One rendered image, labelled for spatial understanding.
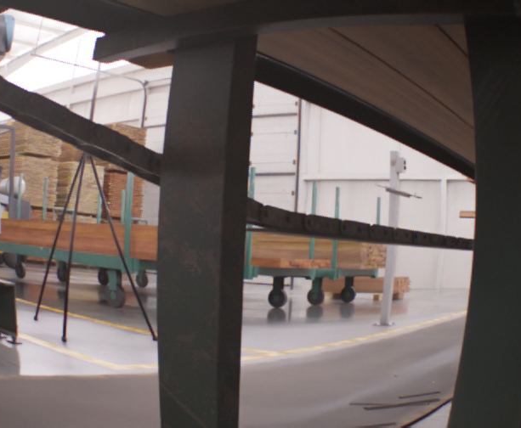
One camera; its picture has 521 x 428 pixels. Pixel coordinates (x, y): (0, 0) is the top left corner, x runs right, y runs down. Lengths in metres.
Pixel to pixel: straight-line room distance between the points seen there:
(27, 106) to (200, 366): 0.39
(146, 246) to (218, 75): 4.60
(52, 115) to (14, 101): 0.07
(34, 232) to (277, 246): 3.27
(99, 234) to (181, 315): 4.97
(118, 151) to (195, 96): 0.12
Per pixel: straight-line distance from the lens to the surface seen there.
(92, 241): 5.94
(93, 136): 0.91
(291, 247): 8.52
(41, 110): 0.85
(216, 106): 0.92
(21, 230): 6.82
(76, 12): 1.01
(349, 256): 8.17
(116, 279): 5.87
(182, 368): 0.94
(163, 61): 1.51
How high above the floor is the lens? 0.47
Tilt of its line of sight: 4 degrees up
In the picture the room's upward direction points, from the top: 3 degrees clockwise
